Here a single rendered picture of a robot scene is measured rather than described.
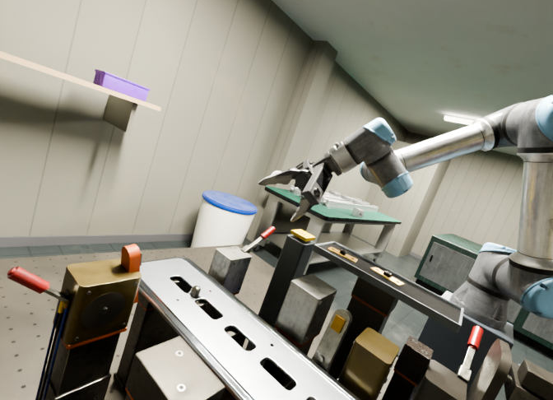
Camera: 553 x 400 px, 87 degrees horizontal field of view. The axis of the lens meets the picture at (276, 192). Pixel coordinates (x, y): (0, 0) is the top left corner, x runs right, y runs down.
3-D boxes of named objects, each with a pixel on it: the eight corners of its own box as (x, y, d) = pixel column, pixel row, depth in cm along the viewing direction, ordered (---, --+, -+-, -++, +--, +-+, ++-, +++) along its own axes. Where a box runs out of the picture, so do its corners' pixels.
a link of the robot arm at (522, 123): (532, 295, 83) (550, 100, 76) (585, 326, 69) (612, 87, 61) (490, 295, 84) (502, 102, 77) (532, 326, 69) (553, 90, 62)
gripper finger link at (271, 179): (260, 177, 83) (292, 177, 82) (257, 186, 77) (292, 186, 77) (259, 166, 81) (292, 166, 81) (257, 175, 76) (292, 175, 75)
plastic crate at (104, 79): (135, 98, 222) (138, 85, 221) (147, 102, 209) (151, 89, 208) (90, 82, 199) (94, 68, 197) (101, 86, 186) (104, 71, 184)
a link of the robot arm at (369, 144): (401, 145, 68) (382, 113, 67) (360, 170, 71) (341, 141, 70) (396, 141, 75) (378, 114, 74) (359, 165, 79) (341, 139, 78)
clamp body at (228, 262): (178, 357, 87) (214, 248, 81) (208, 343, 97) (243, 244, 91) (192, 374, 83) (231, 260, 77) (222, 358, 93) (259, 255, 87)
